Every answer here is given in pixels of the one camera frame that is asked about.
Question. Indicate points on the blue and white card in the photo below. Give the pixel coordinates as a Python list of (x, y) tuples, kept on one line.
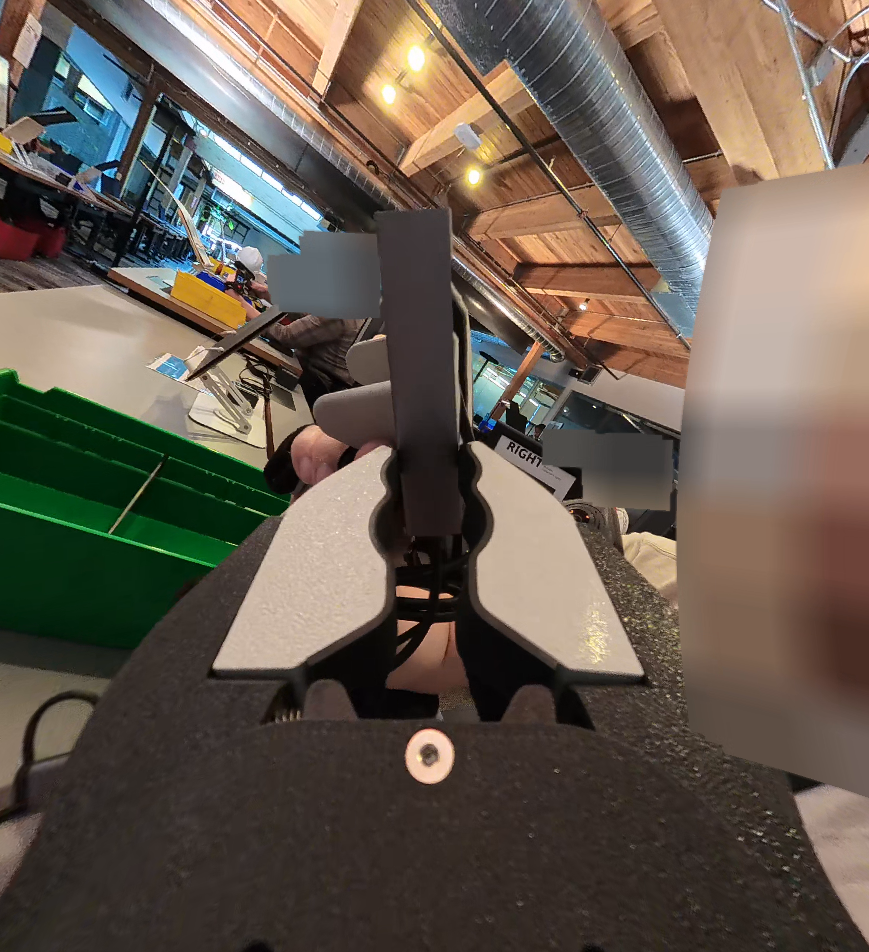
[(167, 366)]

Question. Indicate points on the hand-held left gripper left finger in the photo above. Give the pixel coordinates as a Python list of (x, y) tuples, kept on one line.
[(308, 573)]

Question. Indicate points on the white tablet stand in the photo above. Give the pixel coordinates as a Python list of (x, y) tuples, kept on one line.
[(215, 416)]

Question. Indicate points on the person's right hand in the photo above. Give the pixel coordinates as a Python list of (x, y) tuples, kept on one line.
[(319, 454)]

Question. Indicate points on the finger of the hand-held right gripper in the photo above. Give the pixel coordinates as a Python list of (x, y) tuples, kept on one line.
[(366, 361), (353, 413)]

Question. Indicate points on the small red bin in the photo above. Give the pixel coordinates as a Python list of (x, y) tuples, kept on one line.
[(51, 239), (14, 239)]

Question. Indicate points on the green plastic bin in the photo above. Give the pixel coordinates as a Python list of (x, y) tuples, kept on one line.
[(70, 565)]

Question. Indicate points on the silver air duct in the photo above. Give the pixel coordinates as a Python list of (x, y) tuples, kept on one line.
[(598, 126)]

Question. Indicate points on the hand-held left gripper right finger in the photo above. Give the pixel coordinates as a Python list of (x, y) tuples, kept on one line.
[(546, 573)]

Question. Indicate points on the round ceiling light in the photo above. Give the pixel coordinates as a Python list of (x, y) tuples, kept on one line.
[(388, 93), (473, 176), (416, 57)]

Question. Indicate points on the grey usb hub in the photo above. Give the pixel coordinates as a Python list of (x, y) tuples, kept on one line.
[(416, 357)]

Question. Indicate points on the yellow plastic bin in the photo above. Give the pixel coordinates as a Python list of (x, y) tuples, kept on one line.
[(204, 297)]

